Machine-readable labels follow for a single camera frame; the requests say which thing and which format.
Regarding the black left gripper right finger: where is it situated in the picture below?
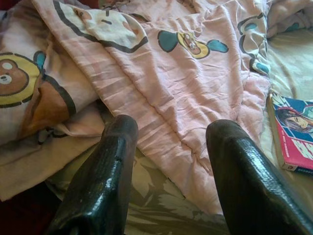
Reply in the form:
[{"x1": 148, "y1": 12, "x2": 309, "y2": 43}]
[{"x1": 206, "y1": 119, "x2": 313, "y2": 235}]

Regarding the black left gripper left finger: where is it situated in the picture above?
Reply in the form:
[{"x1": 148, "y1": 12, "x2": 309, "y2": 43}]
[{"x1": 45, "y1": 114, "x2": 139, "y2": 235}]

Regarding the blue and pink comic book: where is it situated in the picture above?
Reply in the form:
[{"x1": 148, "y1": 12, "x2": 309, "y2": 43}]
[{"x1": 266, "y1": 90, "x2": 313, "y2": 176}]

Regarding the pink cartoon print quilt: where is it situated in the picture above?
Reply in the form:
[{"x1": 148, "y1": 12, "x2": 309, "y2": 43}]
[{"x1": 0, "y1": 0, "x2": 313, "y2": 216}]

